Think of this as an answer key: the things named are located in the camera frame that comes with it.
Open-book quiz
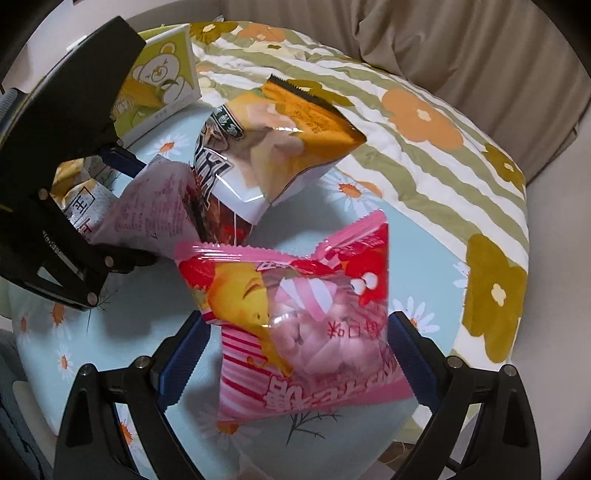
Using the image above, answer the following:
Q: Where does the floral striped blanket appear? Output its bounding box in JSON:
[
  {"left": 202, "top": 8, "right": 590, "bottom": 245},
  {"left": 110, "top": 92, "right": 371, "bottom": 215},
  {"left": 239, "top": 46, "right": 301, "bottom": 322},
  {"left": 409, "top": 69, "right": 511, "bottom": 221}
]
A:
[{"left": 134, "top": 21, "right": 532, "bottom": 430}]

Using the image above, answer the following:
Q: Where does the beige curtain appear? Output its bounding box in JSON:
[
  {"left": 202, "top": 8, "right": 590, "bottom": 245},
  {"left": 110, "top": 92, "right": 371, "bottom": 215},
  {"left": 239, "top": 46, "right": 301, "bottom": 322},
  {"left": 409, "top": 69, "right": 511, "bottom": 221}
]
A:
[{"left": 217, "top": 0, "right": 591, "bottom": 185}]

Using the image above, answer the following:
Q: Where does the light blue daisy cloth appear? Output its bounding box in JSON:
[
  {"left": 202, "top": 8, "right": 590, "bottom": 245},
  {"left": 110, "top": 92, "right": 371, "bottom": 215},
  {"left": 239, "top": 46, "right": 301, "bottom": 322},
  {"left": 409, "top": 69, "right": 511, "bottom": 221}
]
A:
[{"left": 11, "top": 104, "right": 472, "bottom": 480}]

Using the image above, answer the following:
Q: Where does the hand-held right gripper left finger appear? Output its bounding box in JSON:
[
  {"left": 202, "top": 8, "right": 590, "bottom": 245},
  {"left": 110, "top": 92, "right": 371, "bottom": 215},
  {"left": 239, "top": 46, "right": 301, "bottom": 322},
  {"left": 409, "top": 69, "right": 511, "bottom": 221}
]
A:
[{"left": 54, "top": 311, "right": 215, "bottom": 480}]

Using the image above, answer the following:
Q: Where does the green cardboard box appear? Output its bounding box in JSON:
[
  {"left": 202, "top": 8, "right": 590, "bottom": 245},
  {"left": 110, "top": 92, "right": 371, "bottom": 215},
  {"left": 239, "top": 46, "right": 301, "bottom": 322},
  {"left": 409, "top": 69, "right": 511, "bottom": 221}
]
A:
[{"left": 111, "top": 23, "right": 202, "bottom": 145}]

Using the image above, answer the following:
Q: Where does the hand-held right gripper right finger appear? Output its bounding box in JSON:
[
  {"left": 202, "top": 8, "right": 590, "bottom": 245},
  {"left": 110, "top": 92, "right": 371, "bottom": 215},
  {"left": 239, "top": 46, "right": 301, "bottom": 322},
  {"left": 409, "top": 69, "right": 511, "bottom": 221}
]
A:
[{"left": 387, "top": 311, "right": 542, "bottom": 480}]

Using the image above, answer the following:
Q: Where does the yellow white snack packet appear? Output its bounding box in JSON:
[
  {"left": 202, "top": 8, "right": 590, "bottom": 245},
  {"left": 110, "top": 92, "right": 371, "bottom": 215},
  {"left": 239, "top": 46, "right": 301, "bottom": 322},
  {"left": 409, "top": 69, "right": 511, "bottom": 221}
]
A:
[{"left": 50, "top": 158, "right": 117, "bottom": 241}]

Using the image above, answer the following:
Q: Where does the dark red snack packet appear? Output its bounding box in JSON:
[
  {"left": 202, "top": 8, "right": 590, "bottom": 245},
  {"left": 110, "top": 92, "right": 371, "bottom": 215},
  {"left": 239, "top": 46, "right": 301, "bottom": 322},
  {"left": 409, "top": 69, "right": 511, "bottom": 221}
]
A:
[{"left": 182, "top": 164, "right": 252, "bottom": 247}]

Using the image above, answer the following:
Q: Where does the pink marshmallow packet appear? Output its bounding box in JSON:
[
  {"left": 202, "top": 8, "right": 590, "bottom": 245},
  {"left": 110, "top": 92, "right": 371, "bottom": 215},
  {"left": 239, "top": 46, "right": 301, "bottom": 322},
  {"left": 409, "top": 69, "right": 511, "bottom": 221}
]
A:
[{"left": 174, "top": 210, "right": 414, "bottom": 422}]

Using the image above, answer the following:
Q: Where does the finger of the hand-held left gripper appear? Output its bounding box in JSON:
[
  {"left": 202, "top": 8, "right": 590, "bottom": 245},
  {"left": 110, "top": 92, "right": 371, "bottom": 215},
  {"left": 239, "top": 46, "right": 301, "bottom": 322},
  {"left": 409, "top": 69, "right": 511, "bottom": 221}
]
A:
[
  {"left": 98, "top": 145, "right": 149, "bottom": 180},
  {"left": 0, "top": 185, "right": 158, "bottom": 311}
]

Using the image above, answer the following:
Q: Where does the pale pink snack packet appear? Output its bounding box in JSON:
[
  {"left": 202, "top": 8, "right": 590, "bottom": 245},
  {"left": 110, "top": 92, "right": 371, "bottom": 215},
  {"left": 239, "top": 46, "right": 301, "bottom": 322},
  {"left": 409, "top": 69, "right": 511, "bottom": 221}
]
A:
[{"left": 88, "top": 154, "right": 204, "bottom": 259}]

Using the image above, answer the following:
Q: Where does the orange brown snack packet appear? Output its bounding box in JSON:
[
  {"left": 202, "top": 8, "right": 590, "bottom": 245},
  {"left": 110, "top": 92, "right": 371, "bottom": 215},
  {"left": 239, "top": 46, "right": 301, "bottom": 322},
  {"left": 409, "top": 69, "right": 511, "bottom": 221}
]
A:
[{"left": 191, "top": 74, "right": 368, "bottom": 224}]

